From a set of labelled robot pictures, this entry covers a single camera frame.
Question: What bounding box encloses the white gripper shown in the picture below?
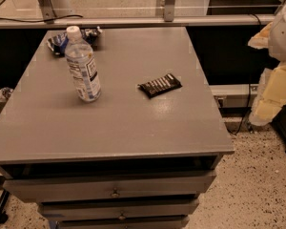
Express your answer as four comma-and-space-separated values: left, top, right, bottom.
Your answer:
248, 4, 286, 126

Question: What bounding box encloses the clear plastic water bottle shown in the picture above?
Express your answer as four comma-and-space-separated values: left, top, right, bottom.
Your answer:
65, 26, 101, 102

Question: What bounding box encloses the black snack bar wrapper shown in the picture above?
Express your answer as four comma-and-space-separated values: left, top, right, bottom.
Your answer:
138, 73, 182, 98

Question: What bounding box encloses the grey drawer cabinet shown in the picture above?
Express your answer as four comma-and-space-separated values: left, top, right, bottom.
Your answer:
0, 26, 235, 229

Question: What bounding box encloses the bottom grey drawer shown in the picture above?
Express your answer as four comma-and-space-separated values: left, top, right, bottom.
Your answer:
59, 216, 189, 229

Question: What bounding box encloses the grey drawer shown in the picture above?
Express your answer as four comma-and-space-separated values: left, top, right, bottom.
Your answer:
39, 197, 199, 221
4, 171, 216, 203
59, 216, 189, 229

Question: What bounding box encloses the blue crumpled chip bag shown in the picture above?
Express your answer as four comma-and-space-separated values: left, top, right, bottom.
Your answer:
47, 27, 103, 56

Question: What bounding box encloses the top grey drawer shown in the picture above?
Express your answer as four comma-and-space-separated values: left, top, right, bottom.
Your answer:
4, 171, 216, 203

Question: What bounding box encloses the middle grey drawer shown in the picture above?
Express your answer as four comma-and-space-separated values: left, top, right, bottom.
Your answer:
39, 197, 199, 221

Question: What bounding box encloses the black stand leg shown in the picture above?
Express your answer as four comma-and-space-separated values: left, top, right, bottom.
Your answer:
0, 190, 10, 224

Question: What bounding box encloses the black cable at right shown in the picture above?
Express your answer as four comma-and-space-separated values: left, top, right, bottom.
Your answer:
228, 13, 262, 135

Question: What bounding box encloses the black cable on rail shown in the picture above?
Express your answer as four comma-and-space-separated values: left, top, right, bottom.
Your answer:
0, 14, 84, 24

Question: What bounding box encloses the metal frame rail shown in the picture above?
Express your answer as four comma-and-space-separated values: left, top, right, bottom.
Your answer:
0, 0, 286, 29

